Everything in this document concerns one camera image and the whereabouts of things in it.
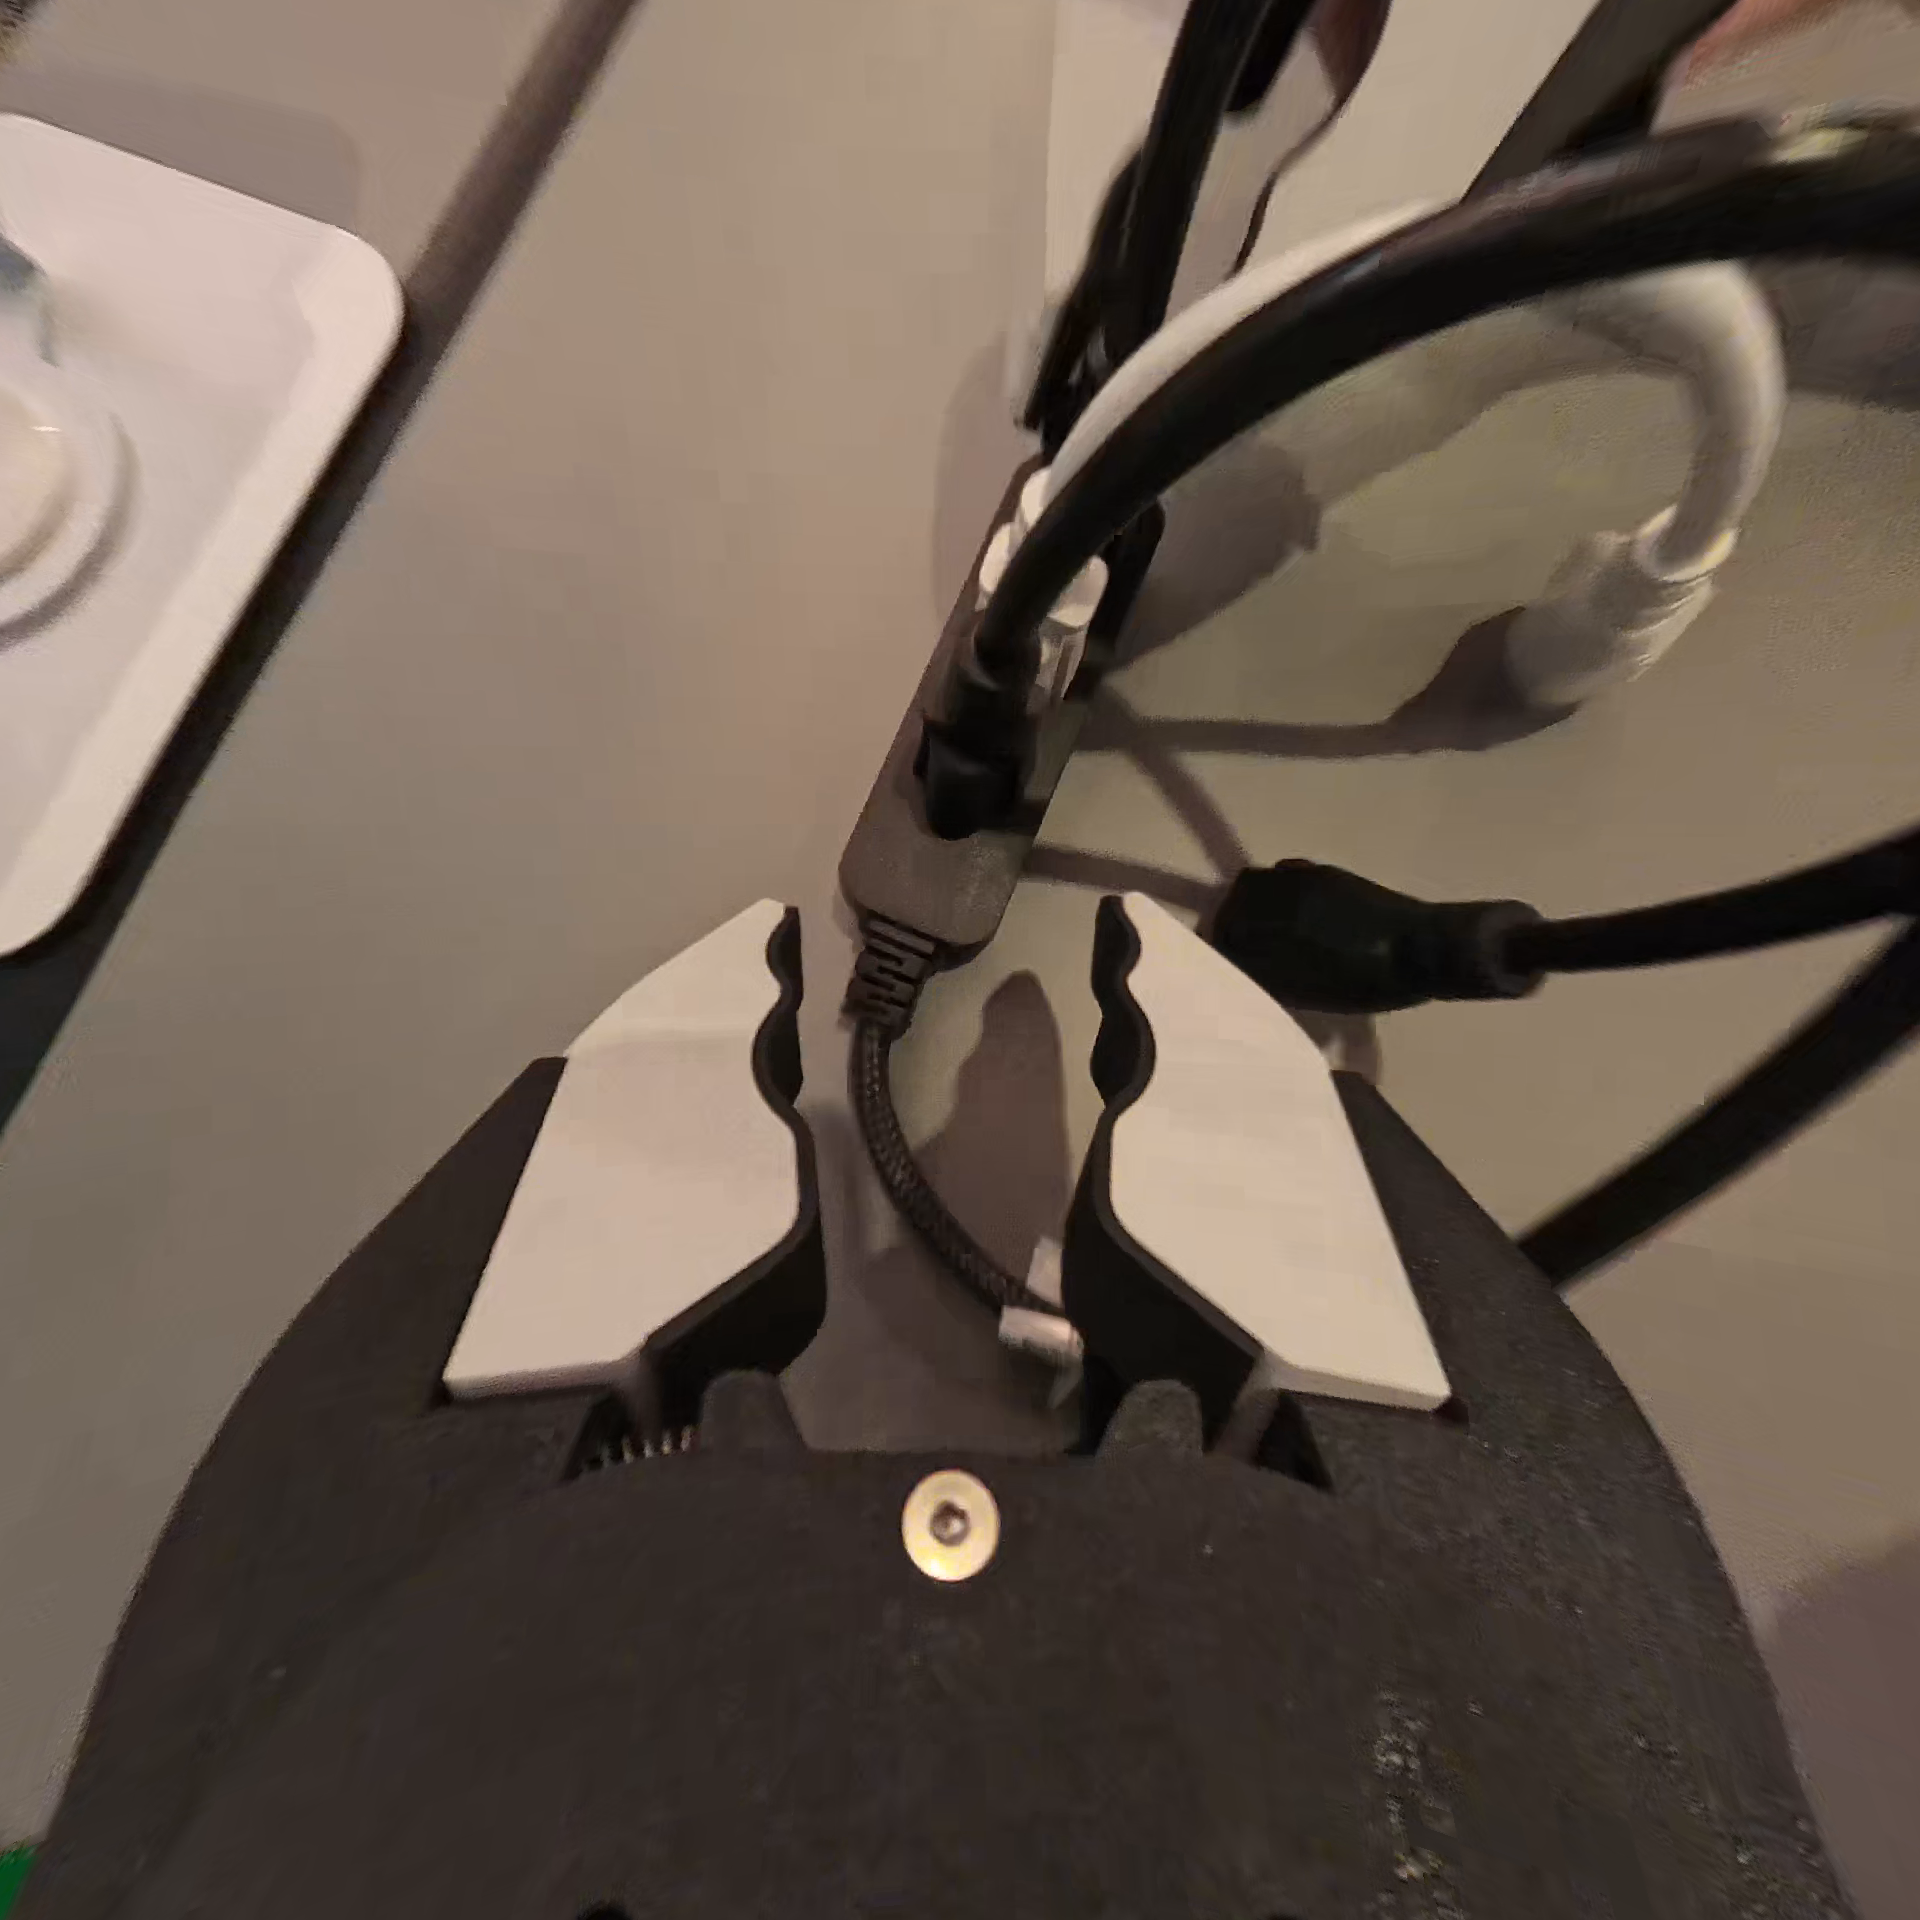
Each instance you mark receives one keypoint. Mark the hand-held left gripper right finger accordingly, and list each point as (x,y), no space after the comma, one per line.
(1260,1185)

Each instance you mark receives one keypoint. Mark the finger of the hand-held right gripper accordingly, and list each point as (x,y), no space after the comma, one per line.
(1088,119)
(1306,164)

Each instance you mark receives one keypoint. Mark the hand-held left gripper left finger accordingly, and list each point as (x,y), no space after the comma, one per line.
(645,1185)

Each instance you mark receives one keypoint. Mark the black power strip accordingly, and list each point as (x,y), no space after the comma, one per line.
(931,879)

